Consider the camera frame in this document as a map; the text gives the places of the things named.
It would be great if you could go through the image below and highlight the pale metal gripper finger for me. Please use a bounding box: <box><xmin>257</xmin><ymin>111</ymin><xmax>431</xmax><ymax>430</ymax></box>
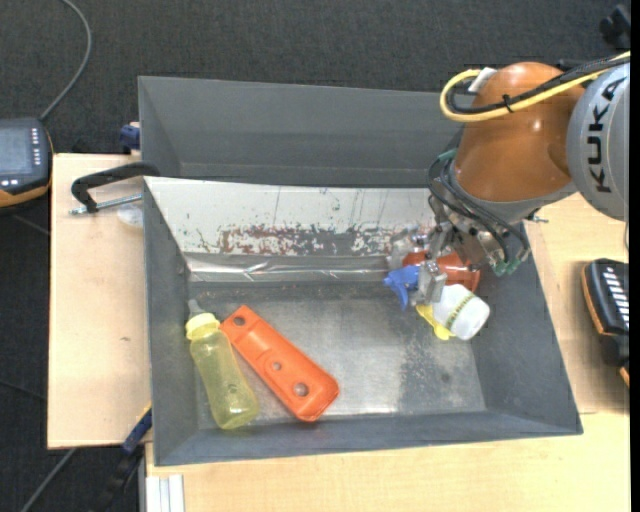
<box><xmin>422</xmin><ymin>272</ymin><xmax>448</xmax><ymax>306</ymax></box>
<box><xmin>410</xmin><ymin>260</ymin><xmax>439</xmax><ymax>306</ymax></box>

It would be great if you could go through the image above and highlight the orange spray bottle grey trigger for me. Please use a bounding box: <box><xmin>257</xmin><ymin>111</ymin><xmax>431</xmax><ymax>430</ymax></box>
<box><xmin>388</xmin><ymin>233</ymin><xmax>482</xmax><ymax>295</ymax></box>

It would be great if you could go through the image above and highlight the yellow plastic piece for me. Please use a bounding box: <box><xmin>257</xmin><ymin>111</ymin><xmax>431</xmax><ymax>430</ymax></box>
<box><xmin>415</xmin><ymin>303</ymin><xmax>457</xmax><ymax>342</ymax></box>

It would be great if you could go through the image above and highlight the white spray bottle blue trigger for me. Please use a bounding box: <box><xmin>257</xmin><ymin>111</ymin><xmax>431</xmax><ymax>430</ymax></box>
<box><xmin>383</xmin><ymin>264</ymin><xmax>492</xmax><ymax>342</ymax></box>

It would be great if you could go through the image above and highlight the grey metal bin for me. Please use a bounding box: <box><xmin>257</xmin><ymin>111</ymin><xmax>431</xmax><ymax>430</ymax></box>
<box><xmin>137</xmin><ymin>75</ymin><xmax>584</xmax><ymax>467</ymax></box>

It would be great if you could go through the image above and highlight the orange flat block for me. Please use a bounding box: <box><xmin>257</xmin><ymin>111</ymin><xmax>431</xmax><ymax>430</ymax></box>
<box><xmin>219</xmin><ymin>304</ymin><xmax>341</xmax><ymax>424</ymax></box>

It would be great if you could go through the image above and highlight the yellow clear plastic bottle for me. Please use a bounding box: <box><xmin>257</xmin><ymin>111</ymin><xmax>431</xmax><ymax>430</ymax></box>
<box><xmin>184</xmin><ymin>299</ymin><xmax>261</xmax><ymax>431</ymax></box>

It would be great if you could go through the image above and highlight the pale wood board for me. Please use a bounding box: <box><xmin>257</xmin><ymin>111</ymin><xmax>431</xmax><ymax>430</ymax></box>
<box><xmin>47</xmin><ymin>153</ymin><xmax>153</xmax><ymax>450</ymax></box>

